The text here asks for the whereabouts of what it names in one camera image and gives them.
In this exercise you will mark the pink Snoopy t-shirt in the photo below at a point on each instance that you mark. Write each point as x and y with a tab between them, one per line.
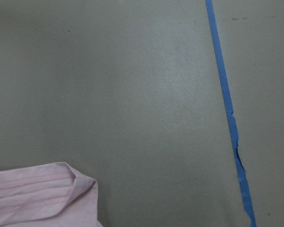
50	195

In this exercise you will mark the brown paper table cover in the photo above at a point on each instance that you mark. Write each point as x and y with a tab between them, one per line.
128	92

